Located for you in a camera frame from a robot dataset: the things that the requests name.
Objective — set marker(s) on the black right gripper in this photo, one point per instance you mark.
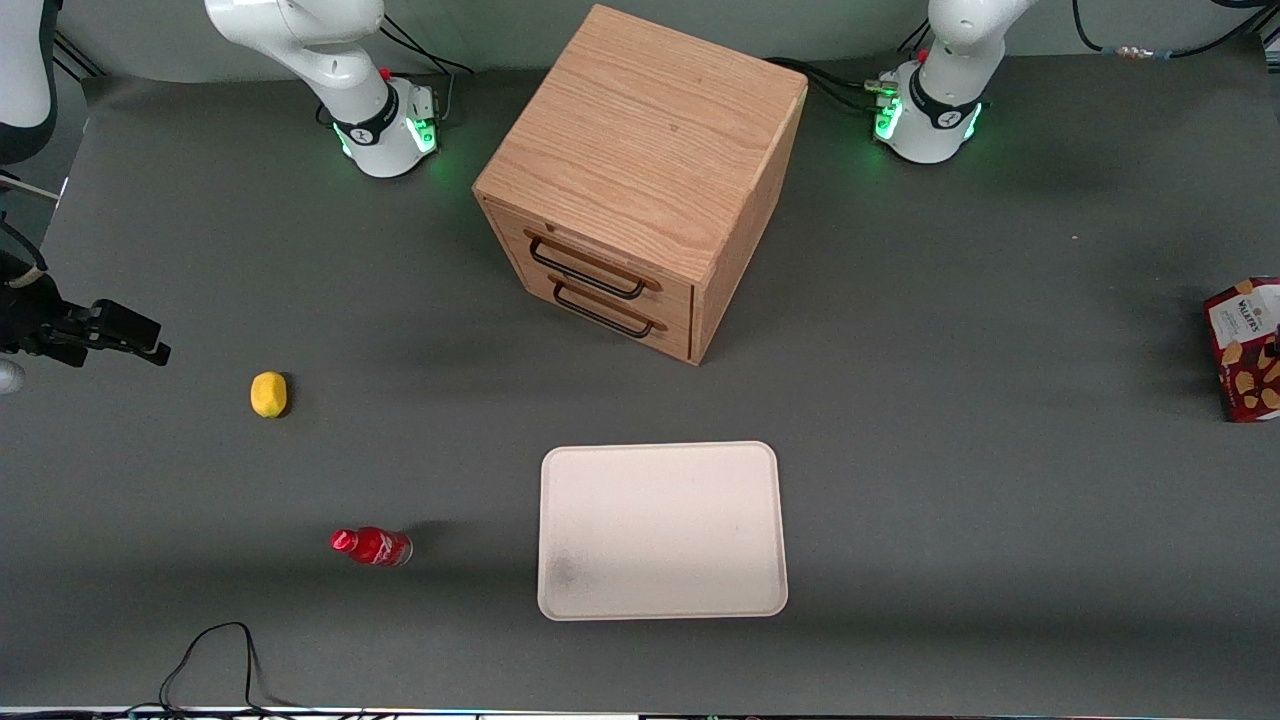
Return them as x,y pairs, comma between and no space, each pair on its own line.
28,318

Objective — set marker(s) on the red tartan cookie box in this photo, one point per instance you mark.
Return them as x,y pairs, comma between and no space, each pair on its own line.
1240,330

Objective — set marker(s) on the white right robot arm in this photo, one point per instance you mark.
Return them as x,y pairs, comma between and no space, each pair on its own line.
300,40

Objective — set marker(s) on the cream plastic tray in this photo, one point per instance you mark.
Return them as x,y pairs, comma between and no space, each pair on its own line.
660,530

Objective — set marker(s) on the yellow lemon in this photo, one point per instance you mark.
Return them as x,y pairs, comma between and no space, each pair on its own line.
268,395

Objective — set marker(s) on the red soda bottle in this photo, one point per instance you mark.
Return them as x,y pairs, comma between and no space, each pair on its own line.
375,547

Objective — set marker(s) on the wooden drawer cabinet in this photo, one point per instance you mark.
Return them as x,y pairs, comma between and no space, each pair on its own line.
650,130

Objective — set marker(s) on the black frame strut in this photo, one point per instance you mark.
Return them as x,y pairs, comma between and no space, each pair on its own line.
1270,38
75,55

